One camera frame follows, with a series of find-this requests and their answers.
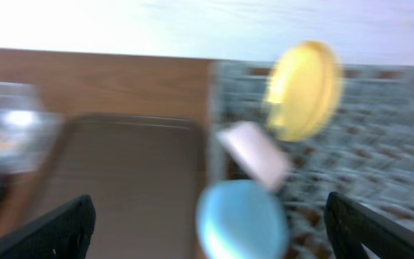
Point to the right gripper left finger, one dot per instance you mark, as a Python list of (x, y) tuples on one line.
[(65, 232)]

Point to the grey dishwasher rack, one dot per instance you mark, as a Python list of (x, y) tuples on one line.
[(366, 151)]

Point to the clear plastic bin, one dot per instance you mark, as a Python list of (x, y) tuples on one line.
[(27, 130)]

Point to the white bowl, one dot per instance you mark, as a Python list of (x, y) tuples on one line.
[(256, 154)]

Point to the yellow plate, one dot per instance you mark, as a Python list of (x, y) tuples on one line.
[(304, 89)]

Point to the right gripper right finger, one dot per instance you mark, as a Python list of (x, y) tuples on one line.
[(351, 228)]

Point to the brown plastic tray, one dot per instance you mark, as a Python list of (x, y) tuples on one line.
[(143, 175)]

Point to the blue bowl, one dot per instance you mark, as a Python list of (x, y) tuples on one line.
[(241, 220)]

